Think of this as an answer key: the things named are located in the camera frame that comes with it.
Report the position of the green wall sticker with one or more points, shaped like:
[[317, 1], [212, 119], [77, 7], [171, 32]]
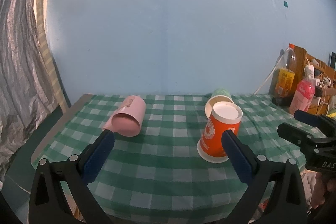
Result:
[[285, 3]]

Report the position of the pink plastic cup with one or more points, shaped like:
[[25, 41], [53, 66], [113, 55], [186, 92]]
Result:
[[127, 119]]

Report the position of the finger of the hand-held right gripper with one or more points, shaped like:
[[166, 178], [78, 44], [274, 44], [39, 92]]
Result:
[[307, 116], [291, 132]]

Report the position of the person's right hand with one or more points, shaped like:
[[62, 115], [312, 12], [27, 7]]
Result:
[[319, 192]]

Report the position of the white power strip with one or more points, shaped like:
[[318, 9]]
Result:
[[324, 81]]

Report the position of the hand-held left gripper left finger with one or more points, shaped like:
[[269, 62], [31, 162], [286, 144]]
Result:
[[97, 161]]

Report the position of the striped fabric strip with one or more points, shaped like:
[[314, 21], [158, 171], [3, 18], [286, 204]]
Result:
[[42, 37]]

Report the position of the green checkered tablecloth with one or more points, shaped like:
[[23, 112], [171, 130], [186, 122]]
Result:
[[168, 155]]

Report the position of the green paper cup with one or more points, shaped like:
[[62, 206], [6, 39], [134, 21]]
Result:
[[222, 93]]

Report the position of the wooden rack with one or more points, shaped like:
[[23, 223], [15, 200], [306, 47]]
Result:
[[300, 56]]

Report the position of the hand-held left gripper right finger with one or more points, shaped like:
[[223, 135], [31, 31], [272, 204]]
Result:
[[237, 161]]

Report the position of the orange drink bottle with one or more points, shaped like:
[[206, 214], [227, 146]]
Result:
[[284, 79]]

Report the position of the orange paper cup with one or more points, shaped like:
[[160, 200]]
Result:
[[218, 132]]

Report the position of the pink drink bottle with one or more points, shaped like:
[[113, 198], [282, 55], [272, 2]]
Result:
[[302, 95]]

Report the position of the silver curtain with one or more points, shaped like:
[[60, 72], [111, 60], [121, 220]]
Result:
[[21, 61]]

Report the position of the small black object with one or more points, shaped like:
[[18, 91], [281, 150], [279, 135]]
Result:
[[281, 101]]

